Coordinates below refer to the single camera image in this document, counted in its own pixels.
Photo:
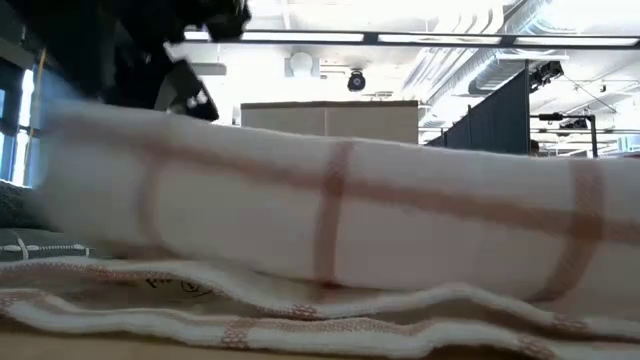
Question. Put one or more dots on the black round ceiling camera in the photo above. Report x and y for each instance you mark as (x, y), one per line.
(356, 81)

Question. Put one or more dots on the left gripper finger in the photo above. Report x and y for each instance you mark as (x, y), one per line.
(190, 95)

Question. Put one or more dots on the white round ceiling fixture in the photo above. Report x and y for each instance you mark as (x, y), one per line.
(301, 64)

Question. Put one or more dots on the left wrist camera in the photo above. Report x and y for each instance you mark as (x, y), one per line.
(227, 20)

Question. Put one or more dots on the dark grey room divider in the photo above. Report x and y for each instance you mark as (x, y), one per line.
(490, 125)

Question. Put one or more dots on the white towel with red checks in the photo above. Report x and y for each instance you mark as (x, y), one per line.
(400, 225)

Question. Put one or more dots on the cardboard box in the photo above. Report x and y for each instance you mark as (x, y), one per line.
(325, 122)

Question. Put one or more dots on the black metal stand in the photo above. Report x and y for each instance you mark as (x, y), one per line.
(593, 135)

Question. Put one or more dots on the black overhead light bar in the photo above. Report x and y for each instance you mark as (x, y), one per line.
(425, 39)

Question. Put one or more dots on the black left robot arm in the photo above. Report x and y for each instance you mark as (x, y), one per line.
(65, 45)

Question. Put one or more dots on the black equipment on pole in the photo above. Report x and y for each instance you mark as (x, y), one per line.
(545, 74)

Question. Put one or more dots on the person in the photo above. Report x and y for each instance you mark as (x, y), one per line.
(534, 148)

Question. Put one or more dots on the grey towel with white checks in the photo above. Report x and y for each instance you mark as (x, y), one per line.
(45, 245)

